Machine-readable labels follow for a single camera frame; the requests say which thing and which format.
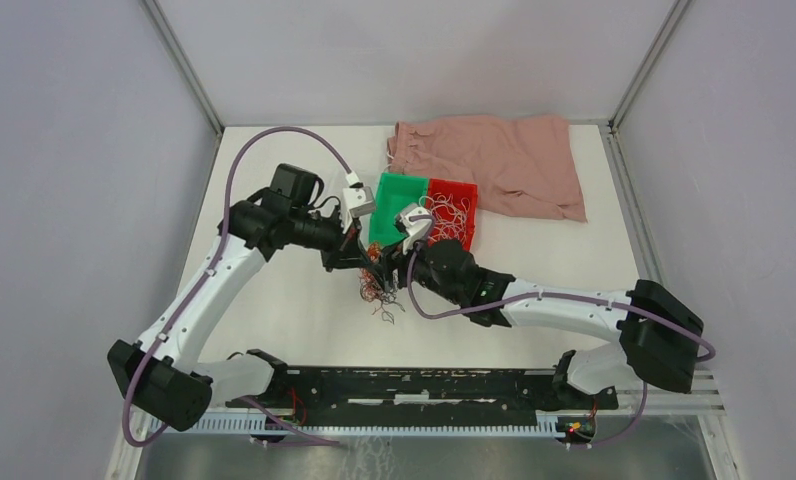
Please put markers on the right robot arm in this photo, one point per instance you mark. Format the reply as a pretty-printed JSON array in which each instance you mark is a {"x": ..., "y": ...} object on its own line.
[{"x": 647, "y": 333}]

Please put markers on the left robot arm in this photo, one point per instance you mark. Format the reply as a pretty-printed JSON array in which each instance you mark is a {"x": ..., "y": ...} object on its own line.
[{"x": 160, "y": 373}]

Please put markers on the red plastic bin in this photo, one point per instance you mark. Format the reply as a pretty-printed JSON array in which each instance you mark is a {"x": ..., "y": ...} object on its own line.
[{"x": 454, "y": 206}]

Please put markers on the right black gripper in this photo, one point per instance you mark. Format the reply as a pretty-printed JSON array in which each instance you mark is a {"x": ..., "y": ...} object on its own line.
[{"x": 393, "y": 258}]

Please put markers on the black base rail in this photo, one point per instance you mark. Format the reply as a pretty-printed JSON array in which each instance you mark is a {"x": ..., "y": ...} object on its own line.
[{"x": 322, "y": 396}]

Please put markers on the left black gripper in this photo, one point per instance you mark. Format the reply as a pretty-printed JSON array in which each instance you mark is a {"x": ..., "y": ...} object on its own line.
[{"x": 351, "y": 254}]

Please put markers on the white slotted cable duct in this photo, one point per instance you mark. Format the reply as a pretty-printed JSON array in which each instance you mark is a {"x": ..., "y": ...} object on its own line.
[{"x": 247, "y": 422}]

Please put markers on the pink cloth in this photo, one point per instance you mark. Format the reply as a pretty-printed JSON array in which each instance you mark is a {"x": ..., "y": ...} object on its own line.
[{"x": 522, "y": 167}]

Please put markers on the green plastic bin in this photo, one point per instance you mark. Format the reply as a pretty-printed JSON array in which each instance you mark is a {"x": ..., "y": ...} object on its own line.
[{"x": 394, "y": 193}]

